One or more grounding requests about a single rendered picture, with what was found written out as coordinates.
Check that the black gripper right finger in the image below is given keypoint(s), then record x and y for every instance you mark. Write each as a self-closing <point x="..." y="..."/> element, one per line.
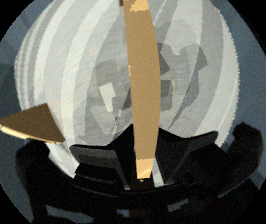
<point x="172" y="150"/>

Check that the long wooden rail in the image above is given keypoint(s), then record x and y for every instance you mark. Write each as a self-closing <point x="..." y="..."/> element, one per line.
<point x="145" y="79"/>

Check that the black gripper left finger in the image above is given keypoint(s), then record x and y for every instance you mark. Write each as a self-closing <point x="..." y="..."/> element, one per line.
<point x="118" y="154"/>

